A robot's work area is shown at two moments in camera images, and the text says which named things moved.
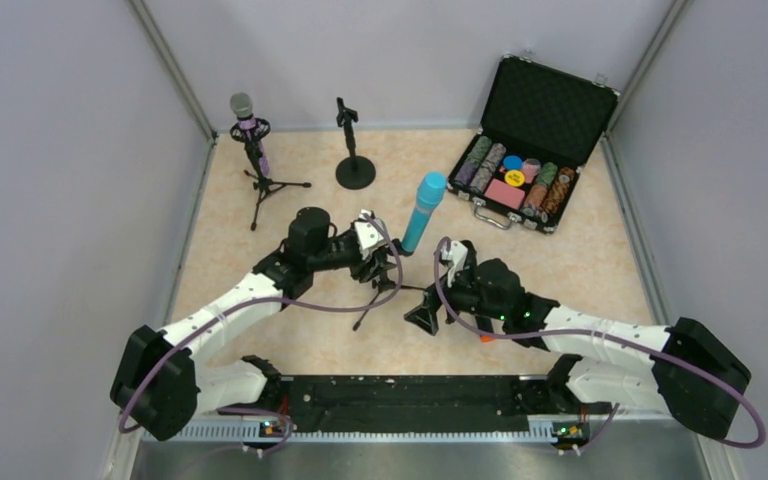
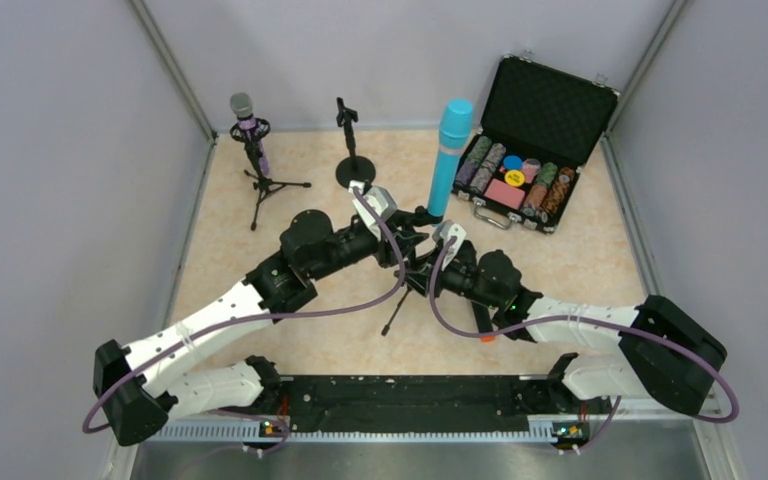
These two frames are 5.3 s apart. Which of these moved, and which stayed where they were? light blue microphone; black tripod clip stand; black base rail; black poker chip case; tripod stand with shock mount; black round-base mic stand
Moved: light blue microphone; black tripod clip stand
Stayed: black round-base mic stand; black base rail; black poker chip case; tripod stand with shock mount
